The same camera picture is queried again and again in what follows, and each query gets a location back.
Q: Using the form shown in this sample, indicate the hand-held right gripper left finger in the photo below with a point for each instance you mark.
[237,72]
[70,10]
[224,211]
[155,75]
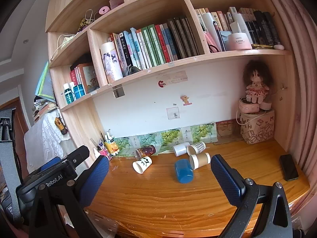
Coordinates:
[95,178]

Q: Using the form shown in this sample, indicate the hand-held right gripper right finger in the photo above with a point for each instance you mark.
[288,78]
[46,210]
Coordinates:
[226,181]

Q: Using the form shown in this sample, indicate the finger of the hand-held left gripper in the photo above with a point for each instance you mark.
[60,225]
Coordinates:
[78,153]

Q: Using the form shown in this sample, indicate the blue cup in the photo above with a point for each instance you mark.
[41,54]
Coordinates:
[183,171]

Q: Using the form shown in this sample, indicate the brown paper cup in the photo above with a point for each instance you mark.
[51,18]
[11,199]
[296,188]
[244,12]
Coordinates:
[200,160]

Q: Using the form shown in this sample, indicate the checkered paper cup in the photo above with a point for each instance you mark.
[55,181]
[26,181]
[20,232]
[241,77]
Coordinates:
[196,148]

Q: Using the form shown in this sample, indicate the white panda print cup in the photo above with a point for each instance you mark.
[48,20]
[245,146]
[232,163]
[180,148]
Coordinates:
[142,165]

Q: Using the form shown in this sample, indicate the plain white cup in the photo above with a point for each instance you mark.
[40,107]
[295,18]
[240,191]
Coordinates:
[180,150]

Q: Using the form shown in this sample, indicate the dark brown printed cup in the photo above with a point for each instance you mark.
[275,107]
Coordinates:
[146,151]

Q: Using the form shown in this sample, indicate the orange pen holder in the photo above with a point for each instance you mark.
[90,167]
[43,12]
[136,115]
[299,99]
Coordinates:
[112,147]

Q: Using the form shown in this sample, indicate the white lace cloth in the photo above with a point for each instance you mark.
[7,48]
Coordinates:
[44,140]

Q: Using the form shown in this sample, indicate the green grape tissue pack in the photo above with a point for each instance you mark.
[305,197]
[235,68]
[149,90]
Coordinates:
[147,140]
[199,132]
[123,145]
[171,135]

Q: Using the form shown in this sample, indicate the pile of books and papers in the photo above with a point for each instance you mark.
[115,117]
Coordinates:
[42,105]

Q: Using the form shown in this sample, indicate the teal bottle white cap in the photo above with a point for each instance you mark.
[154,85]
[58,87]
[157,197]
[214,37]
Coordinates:
[67,94]

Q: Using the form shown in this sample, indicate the letter print storage bag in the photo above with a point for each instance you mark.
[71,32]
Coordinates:
[257,129]

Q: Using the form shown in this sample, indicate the teal box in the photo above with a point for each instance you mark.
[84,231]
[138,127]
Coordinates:
[79,91]

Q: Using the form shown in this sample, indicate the black smartphone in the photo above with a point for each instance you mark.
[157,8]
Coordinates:
[288,167]

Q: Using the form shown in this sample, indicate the pink round box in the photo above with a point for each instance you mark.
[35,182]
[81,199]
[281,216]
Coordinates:
[249,107]

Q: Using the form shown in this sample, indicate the red boxed books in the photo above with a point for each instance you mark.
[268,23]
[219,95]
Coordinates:
[83,75]

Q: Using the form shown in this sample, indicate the green framed board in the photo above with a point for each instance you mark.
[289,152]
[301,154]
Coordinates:
[45,81]

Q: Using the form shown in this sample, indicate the white round speaker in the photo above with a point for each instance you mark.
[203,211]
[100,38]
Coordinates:
[266,105]

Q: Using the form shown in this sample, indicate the white printed cylinder box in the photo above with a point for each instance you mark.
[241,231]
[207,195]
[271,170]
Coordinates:
[111,62]

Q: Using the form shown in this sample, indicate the curly-haired rag doll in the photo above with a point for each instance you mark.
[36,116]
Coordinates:
[256,81]

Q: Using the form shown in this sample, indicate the row of green and dark books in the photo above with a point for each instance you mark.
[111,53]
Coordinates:
[154,45]

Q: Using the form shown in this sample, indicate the floral gift bag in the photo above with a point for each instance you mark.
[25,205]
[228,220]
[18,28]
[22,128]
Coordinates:
[85,21]

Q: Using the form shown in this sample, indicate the pink pebble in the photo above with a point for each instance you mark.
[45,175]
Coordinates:
[278,46]

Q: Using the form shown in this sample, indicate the pink tape roll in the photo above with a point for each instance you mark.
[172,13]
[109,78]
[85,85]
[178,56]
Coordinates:
[104,10]

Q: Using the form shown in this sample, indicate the row of beige and black books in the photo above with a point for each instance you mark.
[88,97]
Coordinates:
[244,26]

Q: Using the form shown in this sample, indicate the wooden bookshelf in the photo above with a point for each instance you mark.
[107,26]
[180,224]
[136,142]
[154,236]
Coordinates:
[153,12]

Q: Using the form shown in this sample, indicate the square wall sticker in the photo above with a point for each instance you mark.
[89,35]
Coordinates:
[173,112]

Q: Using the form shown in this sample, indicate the pink duck wall sticker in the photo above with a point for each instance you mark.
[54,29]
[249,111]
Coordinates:
[185,100]

